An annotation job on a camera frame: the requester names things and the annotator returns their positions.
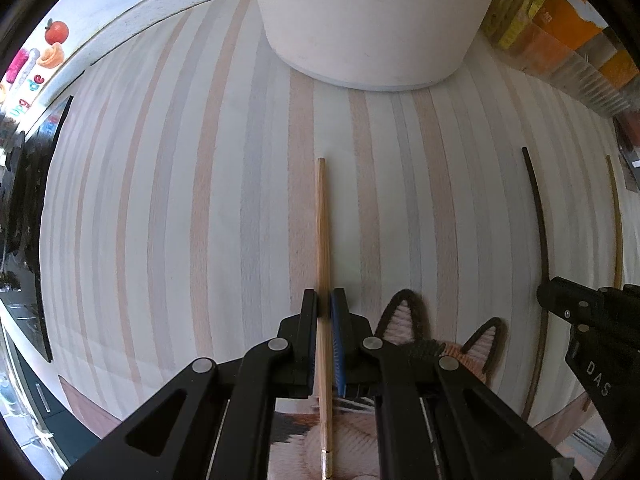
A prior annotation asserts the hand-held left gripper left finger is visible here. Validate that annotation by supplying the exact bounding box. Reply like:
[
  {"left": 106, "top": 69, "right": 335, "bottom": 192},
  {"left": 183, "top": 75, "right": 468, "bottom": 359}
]
[{"left": 62, "top": 287, "right": 321, "bottom": 480}]

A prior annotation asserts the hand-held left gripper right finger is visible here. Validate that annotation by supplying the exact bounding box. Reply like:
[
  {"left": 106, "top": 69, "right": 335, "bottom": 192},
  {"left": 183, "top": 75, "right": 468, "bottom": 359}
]
[{"left": 330, "top": 287, "right": 571, "bottom": 480}]

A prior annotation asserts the dark wooden chopstick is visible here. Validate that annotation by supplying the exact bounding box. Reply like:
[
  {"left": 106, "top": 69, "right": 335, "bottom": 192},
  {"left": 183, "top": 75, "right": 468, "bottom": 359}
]
[{"left": 521, "top": 146, "right": 551, "bottom": 422}]

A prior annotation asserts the light bamboo chopstick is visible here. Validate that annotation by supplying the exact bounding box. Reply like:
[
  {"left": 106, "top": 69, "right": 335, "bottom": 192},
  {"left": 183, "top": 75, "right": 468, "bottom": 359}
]
[
  {"left": 316, "top": 157, "right": 337, "bottom": 479},
  {"left": 582, "top": 155, "right": 625, "bottom": 411}
]

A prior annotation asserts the cream round chopstick holder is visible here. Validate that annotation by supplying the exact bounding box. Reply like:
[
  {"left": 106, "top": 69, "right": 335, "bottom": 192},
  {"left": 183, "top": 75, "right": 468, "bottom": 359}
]
[{"left": 248, "top": 0, "right": 508, "bottom": 93}]

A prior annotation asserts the striped cat print mat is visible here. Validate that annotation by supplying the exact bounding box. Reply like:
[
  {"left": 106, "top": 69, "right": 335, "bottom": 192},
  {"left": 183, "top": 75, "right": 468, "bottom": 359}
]
[{"left": 37, "top": 0, "right": 640, "bottom": 480}]

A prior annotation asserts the clear seasoning organizer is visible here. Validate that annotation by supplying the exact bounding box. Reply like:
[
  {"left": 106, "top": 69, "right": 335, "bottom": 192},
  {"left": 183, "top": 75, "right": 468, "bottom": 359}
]
[{"left": 480, "top": 10, "right": 637, "bottom": 122}]

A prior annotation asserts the orange seasoning packet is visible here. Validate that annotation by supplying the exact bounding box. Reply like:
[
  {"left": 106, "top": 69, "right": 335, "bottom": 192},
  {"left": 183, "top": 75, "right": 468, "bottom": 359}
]
[{"left": 520, "top": 0, "right": 608, "bottom": 77}]

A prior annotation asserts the blue kitchen cabinet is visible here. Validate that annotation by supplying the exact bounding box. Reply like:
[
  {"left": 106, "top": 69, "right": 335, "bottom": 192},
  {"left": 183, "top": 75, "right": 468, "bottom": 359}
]
[{"left": 0, "top": 340, "right": 101, "bottom": 467}]

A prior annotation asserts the yellow green seasoning packet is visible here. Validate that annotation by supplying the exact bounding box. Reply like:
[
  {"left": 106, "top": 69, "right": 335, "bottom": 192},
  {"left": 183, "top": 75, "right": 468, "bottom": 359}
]
[{"left": 482, "top": 0, "right": 561, "bottom": 51}]

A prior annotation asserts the black gas stove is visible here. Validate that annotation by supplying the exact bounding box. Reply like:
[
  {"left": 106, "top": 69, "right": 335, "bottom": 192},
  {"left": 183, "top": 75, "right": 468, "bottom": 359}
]
[{"left": 0, "top": 95, "right": 74, "bottom": 363}]

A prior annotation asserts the orange ingot wall sticker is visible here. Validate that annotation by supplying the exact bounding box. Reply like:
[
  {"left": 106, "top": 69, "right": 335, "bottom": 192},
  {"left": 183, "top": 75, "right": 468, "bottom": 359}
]
[{"left": 39, "top": 42, "right": 66, "bottom": 69}]

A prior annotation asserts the red persimmon wall sticker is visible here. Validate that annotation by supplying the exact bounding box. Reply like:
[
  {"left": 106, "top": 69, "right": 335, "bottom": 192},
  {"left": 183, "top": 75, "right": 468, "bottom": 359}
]
[{"left": 44, "top": 18, "right": 69, "bottom": 45}]

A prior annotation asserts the colourful letter wall sticker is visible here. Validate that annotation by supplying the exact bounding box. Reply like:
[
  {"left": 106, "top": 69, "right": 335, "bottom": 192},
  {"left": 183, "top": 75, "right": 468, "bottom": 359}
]
[{"left": 0, "top": 46, "right": 51, "bottom": 128}]

